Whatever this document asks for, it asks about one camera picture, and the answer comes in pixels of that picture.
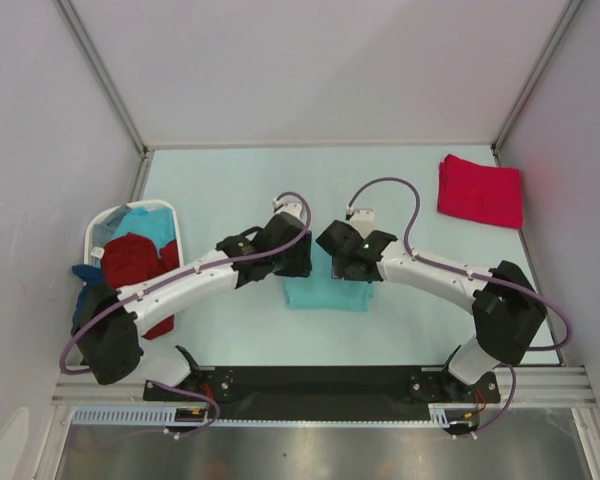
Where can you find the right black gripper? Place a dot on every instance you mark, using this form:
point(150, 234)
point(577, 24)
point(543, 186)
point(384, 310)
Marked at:
point(338, 271)

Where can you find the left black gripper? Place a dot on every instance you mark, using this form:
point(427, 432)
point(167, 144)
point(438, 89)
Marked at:
point(302, 265)

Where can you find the teal t-shirt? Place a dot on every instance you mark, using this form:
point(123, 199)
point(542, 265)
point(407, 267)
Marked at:
point(321, 291)

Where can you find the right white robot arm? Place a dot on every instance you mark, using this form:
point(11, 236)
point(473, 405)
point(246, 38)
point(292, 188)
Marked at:
point(506, 311)

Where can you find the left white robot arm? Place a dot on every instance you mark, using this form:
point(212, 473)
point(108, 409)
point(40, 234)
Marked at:
point(110, 329)

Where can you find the light blue t-shirt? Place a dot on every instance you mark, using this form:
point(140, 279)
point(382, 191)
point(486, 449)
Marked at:
point(156, 225)

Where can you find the folded red t-shirt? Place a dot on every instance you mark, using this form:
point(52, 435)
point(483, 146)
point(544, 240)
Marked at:
point(487, 195)

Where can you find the dark red t-shirt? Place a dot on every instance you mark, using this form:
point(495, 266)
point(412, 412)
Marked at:
point(132, 259)

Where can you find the white laundry basket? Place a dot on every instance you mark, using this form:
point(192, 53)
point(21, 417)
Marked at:
point(101, 228)

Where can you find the dark blue t-shirt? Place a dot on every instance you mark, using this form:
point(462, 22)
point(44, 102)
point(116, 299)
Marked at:
point(91, 277)

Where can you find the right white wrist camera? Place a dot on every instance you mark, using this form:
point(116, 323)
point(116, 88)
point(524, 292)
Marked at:
point(362, 220)

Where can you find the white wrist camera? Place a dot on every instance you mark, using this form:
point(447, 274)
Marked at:
point(362, 220)
point(294, 209)

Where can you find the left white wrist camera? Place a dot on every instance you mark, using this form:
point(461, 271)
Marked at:
point(294, 209)

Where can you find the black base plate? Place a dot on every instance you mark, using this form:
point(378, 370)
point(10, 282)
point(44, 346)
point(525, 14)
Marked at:
point(337, 393)

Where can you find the aluminium frame rail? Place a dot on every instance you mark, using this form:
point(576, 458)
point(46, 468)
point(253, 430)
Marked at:
point(552, 387)

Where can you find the light blue cable duct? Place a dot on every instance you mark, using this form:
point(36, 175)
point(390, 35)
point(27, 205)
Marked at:
point(140, 416)

